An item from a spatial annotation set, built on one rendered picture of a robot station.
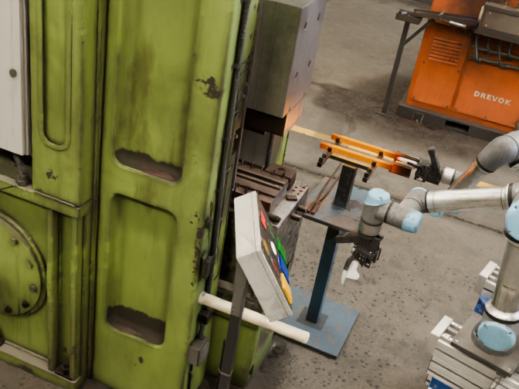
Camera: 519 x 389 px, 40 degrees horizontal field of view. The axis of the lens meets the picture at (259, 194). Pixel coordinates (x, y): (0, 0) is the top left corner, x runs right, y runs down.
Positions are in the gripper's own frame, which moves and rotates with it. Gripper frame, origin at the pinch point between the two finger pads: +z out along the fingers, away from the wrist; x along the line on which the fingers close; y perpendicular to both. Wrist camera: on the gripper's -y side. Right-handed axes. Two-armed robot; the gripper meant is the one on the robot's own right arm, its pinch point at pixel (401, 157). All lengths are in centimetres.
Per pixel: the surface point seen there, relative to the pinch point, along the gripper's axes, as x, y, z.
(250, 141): -36, -3, 60
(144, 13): -97, -67, 82
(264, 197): -68, 2, 39
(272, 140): -36, -6, 51
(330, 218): -28.3, 26.4, 19.8
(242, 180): -63, 1, 51
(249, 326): -74, 63, 34
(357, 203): -7.4, 26.4, 13.0
